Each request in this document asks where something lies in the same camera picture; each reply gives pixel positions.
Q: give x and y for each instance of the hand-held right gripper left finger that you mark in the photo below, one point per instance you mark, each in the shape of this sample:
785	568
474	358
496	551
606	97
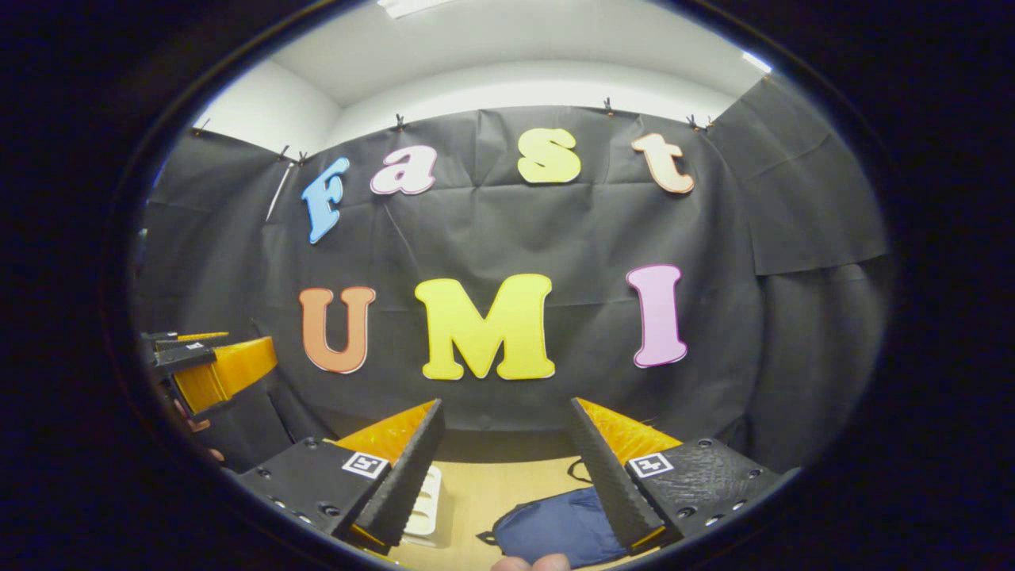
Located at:
404	484

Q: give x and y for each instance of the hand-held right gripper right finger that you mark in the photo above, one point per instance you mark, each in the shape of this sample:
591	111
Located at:
610	484

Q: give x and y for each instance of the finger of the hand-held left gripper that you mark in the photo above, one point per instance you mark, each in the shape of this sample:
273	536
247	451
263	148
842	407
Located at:
186	339
230	369

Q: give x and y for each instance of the blue schoolbag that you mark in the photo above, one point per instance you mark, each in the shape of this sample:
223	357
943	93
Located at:
555	527

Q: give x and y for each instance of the white bookshelf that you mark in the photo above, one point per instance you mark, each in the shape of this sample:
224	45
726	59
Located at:
424	503

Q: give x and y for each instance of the ceiling light panel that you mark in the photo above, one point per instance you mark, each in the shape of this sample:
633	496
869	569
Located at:
757	61
404	6

